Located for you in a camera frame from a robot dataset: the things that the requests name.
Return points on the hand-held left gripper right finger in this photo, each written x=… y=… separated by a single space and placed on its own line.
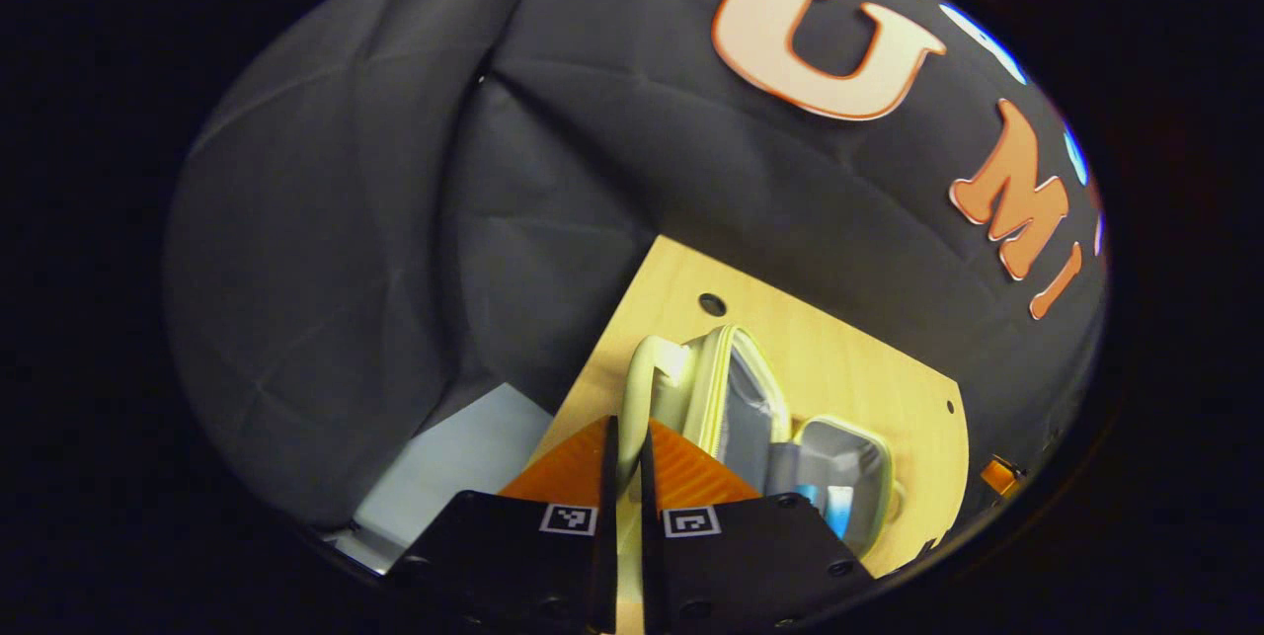
x=731 y=556

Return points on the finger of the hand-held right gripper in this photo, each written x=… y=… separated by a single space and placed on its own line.
x=999 y=475

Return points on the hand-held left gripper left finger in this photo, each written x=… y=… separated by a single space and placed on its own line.
x=523 y=556

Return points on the white tube with teal cap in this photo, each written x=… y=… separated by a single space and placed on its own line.
x=839 y=509

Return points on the pale yellow suitcase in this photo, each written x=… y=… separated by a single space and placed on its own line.
x=750 y=398

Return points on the black backdrop cloth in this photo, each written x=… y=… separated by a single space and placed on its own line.
x=395 y=220

